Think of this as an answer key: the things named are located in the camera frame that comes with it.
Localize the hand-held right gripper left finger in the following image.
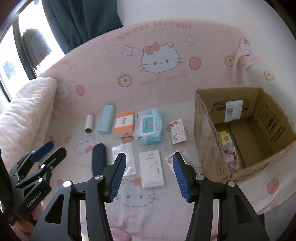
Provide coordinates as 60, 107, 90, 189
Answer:
29, 152, 127, 241

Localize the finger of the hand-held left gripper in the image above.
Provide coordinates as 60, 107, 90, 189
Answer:
9, 140, 55, 179
17, 147, 67, 186

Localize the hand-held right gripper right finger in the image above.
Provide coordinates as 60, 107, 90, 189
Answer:
172, 152, 266, 241

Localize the white rectangular pack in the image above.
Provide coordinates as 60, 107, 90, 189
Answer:
138, 149, 165, 188

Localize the colourful cartoon box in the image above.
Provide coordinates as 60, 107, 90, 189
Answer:
217, 130, 245, 172

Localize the orange white tissue pack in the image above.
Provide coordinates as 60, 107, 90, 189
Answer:
113, 111, 135, 138

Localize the light blue case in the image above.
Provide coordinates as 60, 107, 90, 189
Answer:
98, 105, 116, 135

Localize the blue wet wipes pack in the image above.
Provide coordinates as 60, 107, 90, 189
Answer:
133, 108, 164, 145

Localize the brown cardboard box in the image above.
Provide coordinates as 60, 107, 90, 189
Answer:
194, 87, 296, 183

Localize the floral print card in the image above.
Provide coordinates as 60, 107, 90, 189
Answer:
169, 118, 188, 145
165, 151, 201, 173

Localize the white flat packet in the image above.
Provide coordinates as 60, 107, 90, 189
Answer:
112, 142, 136, 178

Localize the dark blue glasses case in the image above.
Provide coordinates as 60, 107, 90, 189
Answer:
92, 143, 108, 176

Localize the white pink printed pillow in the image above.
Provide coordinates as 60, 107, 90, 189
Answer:
0, 77, 58, 151

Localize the cardboard tube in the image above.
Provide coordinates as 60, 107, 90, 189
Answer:
85, 115, 95, 133

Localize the pink fluffy cloth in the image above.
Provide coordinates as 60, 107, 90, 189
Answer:
14, 220, 133, 241

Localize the dark hanging garment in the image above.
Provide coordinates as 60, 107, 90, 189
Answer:
21, 29, 53, 69

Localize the dark curtain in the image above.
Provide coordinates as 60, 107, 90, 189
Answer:
42, 0, 123, 55

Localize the pink cat print blanket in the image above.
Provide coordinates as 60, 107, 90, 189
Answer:
37, 18, 296, 241

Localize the black window frame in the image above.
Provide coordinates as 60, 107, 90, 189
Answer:
0, 21, 40, 102

